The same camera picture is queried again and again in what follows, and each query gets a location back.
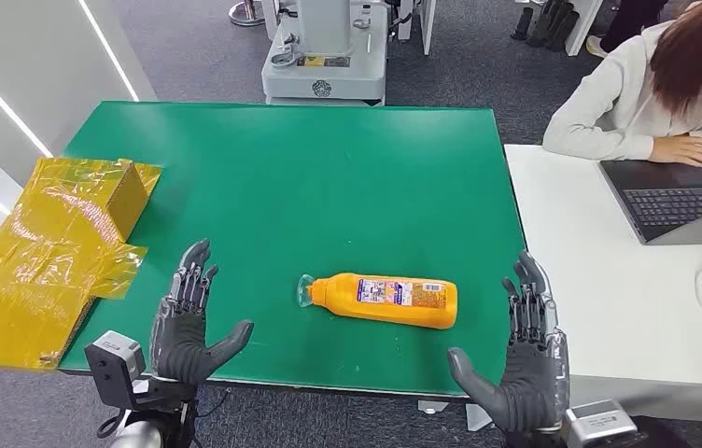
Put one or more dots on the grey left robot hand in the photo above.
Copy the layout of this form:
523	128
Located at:
181	346

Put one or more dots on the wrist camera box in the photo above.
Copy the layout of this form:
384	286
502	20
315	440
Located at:
598	426
113	368

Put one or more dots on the person's hand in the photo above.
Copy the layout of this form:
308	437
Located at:
685	150

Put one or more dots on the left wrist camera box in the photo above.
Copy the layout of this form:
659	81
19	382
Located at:
113	368

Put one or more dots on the chrome stand base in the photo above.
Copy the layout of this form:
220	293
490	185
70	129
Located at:
246	12

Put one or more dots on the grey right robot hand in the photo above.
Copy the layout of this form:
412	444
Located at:
530	383

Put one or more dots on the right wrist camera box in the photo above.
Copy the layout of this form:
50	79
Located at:
598	426

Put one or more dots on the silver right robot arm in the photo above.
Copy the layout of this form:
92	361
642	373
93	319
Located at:
533	440

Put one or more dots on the grey machine base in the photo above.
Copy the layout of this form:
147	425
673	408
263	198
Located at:
326	68

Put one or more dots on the orange plastic bottle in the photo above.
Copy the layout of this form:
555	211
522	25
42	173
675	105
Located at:
388	301

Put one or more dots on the dark grey laptop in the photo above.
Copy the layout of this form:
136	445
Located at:
672	198

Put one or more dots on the white desk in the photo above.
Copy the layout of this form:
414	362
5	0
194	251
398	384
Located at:
617	309

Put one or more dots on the black boots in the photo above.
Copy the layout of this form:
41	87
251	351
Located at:
546	25

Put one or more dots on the green table mat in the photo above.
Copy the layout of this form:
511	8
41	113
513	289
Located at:
301	198

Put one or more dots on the yellow taped cardboard box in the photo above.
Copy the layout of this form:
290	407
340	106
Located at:
42	260

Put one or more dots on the person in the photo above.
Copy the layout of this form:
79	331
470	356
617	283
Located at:
623	93

